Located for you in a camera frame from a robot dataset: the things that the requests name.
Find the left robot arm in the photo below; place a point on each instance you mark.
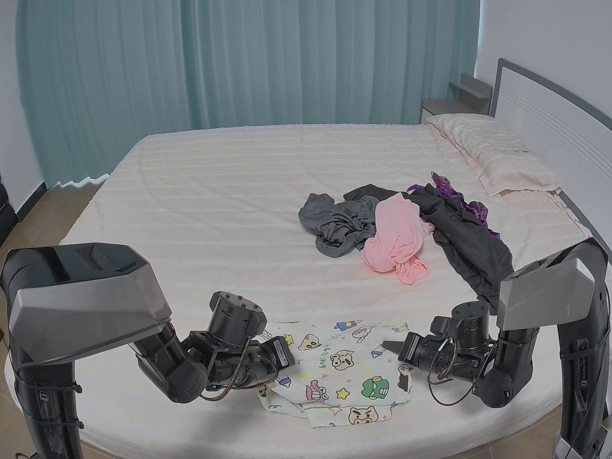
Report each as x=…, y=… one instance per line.
x=86, y=304

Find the pink garment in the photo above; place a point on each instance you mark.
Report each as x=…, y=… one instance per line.
x=394, y=237

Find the grey bedside table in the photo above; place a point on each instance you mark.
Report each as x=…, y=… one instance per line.
x=454, y=101

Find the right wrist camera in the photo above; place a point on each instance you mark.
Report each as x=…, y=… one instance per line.
x=439, y=325

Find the dark grey garment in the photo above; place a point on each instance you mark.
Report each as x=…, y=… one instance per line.
x=334, y=223

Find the pale pink pillow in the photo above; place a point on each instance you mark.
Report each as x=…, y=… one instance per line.
x=497, y=153

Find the blue-green curtain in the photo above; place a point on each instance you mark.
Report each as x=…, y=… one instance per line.
x=239, y=50

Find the purple garment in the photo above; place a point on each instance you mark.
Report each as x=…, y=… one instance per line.
x=473, y=208

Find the black garment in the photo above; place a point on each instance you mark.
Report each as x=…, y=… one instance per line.
x=473, y=246

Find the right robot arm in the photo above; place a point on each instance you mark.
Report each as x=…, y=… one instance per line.
x=550, y=304

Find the bed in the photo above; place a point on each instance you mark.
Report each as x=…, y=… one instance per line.
x=239, y=199

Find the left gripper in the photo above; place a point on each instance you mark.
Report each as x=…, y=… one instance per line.
x=272, y=356

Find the white printed pyjama top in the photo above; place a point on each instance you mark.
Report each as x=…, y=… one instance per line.
x=334, y=376

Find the black chest of drawers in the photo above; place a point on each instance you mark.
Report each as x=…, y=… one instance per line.
x=7, y=208

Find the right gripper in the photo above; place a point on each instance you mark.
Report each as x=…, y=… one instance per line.
x=423, y=352

